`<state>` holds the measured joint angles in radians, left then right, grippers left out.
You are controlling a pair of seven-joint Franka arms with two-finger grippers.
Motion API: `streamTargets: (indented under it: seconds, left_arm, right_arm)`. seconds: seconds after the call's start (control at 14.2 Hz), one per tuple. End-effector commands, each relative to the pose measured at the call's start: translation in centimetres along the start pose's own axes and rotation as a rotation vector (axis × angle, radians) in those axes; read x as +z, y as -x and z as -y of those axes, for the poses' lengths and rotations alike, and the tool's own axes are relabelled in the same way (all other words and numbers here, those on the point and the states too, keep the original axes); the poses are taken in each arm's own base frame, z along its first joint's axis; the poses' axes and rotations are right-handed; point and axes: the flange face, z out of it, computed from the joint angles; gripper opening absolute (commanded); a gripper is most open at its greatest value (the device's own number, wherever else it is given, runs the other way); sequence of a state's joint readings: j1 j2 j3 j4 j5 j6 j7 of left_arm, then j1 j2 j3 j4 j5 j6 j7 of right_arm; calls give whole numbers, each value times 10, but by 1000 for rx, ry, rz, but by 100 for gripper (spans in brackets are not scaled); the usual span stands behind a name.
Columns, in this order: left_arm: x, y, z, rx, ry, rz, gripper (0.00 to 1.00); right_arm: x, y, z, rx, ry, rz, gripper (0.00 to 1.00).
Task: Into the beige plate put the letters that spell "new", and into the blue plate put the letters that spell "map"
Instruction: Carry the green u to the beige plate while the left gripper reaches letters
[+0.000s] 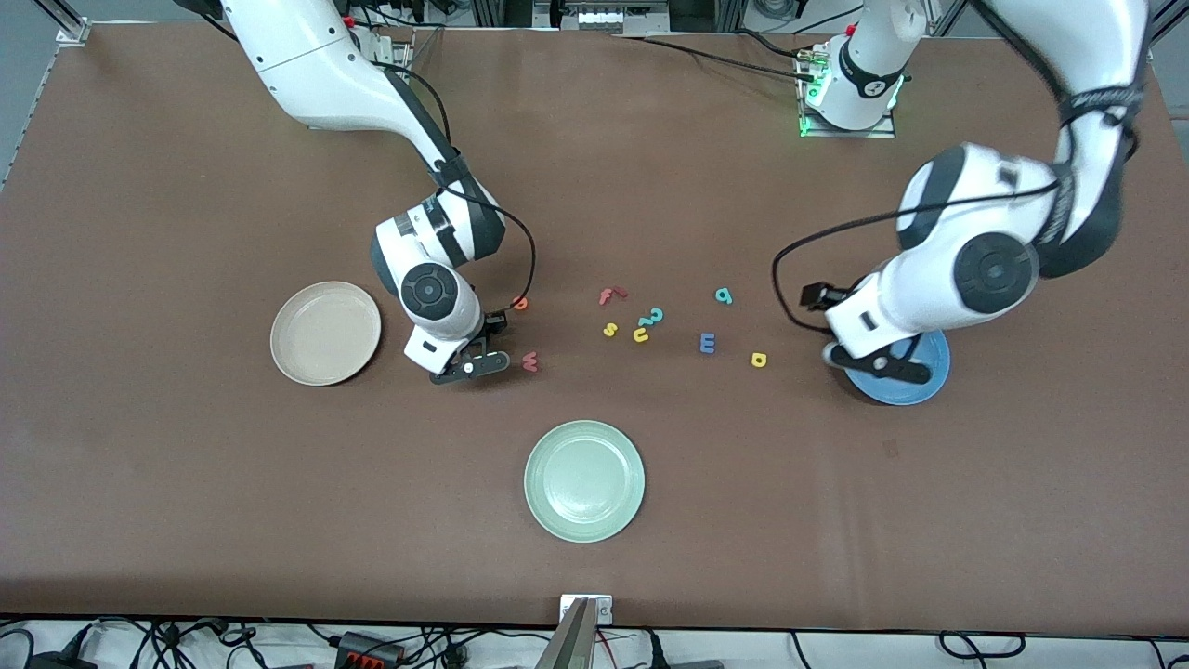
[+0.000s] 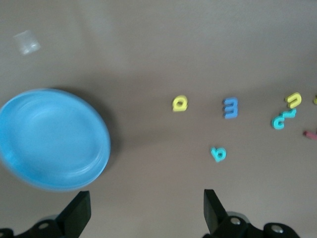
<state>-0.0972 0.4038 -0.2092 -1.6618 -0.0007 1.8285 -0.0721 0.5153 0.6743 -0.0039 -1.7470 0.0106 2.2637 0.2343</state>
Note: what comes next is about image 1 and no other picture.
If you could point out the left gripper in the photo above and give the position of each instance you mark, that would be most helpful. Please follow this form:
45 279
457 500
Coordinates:
817 296

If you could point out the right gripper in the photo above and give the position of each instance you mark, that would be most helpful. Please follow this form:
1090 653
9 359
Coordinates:
495 323

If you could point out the red foam letter w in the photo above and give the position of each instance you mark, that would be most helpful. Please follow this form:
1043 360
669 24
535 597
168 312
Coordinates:
529 364

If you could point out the teal foam letter b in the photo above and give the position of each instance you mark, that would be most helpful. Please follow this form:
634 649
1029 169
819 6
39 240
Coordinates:
730 301

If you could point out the blue foam letter m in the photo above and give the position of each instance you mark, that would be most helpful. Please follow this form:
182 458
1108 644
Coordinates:
706 344

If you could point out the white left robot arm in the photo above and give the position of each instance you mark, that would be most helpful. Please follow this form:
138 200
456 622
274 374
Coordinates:
975 204

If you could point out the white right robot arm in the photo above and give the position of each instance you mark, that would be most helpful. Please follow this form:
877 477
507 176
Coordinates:
316 74

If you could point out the blue plate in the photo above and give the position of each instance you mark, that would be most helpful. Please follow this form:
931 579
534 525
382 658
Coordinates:
920 386

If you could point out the beige brown plate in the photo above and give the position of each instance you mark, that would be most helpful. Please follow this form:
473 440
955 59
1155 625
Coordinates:
325 333

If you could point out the pale green plate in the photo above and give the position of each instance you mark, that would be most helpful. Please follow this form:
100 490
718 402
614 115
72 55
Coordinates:
584 481

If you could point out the black red power strip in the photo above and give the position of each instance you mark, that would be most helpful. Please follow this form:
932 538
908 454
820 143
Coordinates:
367 649

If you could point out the aluminium corner profile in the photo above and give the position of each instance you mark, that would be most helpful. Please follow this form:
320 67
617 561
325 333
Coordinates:
1172 13
70 28

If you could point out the black power adapter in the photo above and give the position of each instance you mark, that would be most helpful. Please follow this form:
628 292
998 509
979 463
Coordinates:
56 662

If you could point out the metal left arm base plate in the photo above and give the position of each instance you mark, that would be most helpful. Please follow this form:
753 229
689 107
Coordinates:
873 133

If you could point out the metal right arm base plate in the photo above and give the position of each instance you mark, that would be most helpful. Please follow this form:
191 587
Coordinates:
395 46

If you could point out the aluminium camera mount post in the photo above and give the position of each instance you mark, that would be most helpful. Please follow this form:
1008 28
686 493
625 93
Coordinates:
576 641

